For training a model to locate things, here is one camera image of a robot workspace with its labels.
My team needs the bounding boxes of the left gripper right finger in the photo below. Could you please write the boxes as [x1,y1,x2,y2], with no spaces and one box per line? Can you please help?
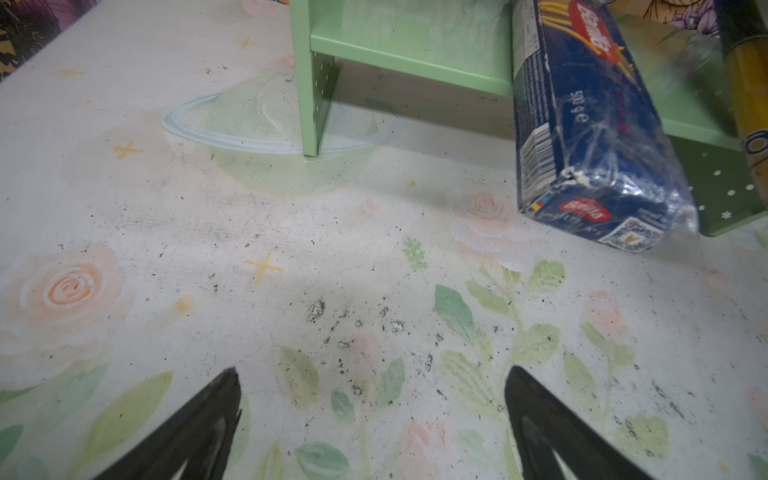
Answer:
[504,366,651,480]

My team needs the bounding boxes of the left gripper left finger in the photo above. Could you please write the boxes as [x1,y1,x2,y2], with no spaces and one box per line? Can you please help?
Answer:
[97,367,241,479]

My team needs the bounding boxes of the blue Barilla spaghetti box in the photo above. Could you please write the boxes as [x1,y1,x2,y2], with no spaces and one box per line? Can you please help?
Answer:
[511,1,699,253]

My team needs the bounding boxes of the clear Ankara spaghetti pack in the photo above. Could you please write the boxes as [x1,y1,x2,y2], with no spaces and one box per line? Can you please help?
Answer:
[714,0,767,201]

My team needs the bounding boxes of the green wooden two-tier shelf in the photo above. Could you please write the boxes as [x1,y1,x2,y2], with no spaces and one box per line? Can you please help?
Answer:
[290,1,767,237]

